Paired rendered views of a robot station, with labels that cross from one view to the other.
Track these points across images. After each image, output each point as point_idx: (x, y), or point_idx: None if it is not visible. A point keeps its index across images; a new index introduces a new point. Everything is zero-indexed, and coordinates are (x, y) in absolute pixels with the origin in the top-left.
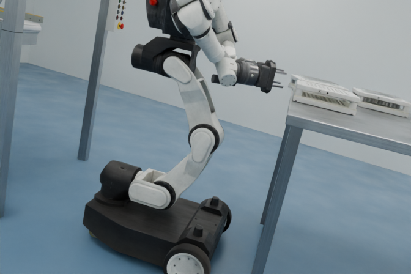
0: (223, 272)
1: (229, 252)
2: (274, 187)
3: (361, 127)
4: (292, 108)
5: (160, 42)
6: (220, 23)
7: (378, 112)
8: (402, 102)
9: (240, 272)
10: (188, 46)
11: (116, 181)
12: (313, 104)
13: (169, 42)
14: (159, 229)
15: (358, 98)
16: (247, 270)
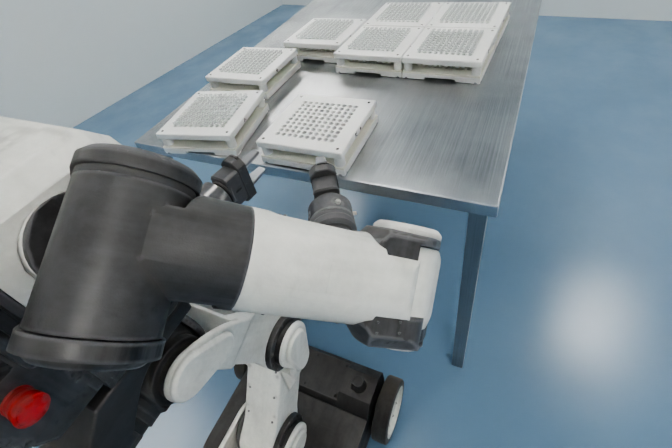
0: (350, 359)
1: (308, 344)
2: (477, 268)
3: (471, 135)
4: (433, 191)
5: (119, 400)
6: None
7: (299, 87)
8: (291, 55)
9: (347, 338)
10: (179, 314)
11: None
12: (357, 155)
13: (136, 370)
14: (332, 445)
15: (375, 102)
16: (341, 328)
